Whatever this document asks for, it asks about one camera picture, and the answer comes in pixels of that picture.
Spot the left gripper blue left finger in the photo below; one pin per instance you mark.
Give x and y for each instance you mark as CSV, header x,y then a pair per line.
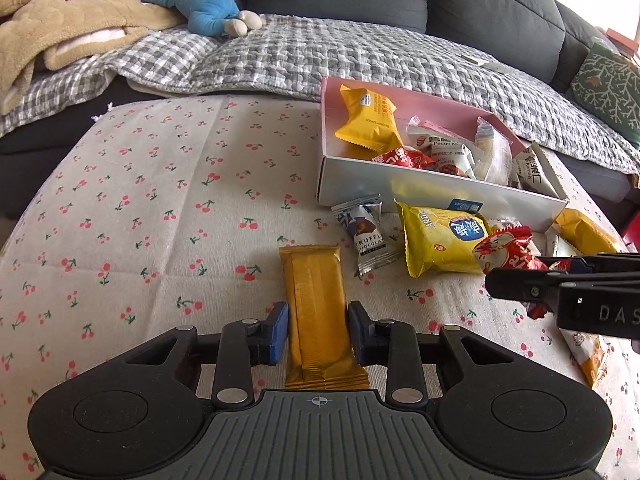
x,y
254,342

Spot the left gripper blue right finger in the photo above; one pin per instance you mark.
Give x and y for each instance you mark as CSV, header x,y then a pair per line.
x,y
382,342

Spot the orange wafer bar wrapper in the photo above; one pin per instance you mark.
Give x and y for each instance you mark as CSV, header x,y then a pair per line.
x,y
320,355

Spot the yellow orange small snack packet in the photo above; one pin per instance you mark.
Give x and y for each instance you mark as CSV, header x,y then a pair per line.
x,y
591,353

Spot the pale yellow white cake packet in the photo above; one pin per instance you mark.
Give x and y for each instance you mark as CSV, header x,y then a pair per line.
x,y
557,246

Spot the large red snack packet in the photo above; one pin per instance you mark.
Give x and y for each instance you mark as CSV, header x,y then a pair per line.
x,y
508,249

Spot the silver truffle chocolate packet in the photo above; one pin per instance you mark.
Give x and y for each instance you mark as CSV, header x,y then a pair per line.
x,y
361,219

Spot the yellow cracker pack blue label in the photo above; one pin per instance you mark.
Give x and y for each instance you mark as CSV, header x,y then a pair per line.
x,y
440,240

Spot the white nut triangle packet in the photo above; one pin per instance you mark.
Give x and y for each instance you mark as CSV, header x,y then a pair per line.
x,y
532,172

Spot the clear rice cracker packet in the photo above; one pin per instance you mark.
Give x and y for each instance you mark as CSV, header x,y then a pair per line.
x,y
495,162

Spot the small red snack packet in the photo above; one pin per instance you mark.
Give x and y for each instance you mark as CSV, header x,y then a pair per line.
x,y
406,157

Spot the white pecan kernel packet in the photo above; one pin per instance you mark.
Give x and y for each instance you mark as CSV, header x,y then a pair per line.
x,y
450,152

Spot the large yellow waffle snack bag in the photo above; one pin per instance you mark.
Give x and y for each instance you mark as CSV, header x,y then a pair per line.
x,y
371,121

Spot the cherry print tablecloth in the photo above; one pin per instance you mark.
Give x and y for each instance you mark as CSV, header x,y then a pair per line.
x,y
173,212

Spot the pink and white cardboard box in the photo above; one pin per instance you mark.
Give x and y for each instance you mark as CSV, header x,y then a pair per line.
x,y
347,172

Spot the green patterned cushion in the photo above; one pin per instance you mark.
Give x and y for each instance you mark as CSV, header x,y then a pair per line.
x,y
607,85

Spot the white paper on sofa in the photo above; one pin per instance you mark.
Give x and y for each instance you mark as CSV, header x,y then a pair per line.
x,y
494,66

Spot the grey checked sofa cover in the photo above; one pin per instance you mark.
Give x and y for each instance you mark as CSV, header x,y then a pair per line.
x,y
291,55

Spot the dark grey sofa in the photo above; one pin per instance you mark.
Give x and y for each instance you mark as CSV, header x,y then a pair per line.
x,y
543,38

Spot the blue plush toy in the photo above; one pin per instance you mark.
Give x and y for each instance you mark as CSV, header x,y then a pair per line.
x,y
214,18

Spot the beige quilted blanket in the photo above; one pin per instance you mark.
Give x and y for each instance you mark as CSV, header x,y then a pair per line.
x,y
57,33

